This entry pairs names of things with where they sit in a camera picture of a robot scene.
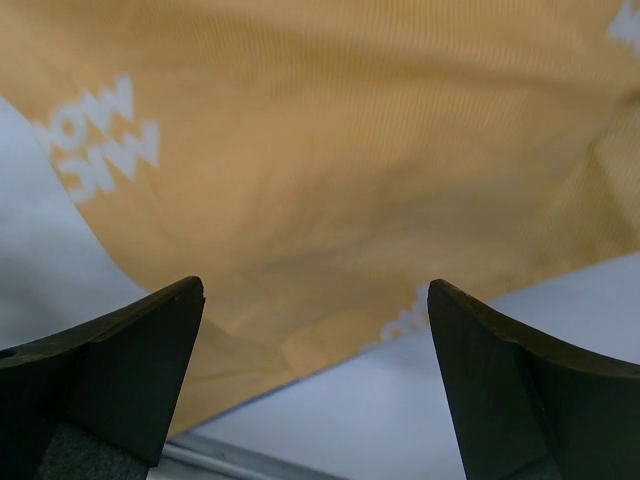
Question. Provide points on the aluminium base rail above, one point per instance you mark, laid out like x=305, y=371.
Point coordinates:
x=223, y=458

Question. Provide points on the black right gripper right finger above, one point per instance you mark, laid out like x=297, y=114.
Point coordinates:
x=526, y=405

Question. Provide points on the orange and blue pillowcase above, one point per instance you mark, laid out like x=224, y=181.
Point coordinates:
x=314, y=162

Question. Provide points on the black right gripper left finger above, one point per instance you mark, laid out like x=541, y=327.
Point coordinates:
x=96, y=401

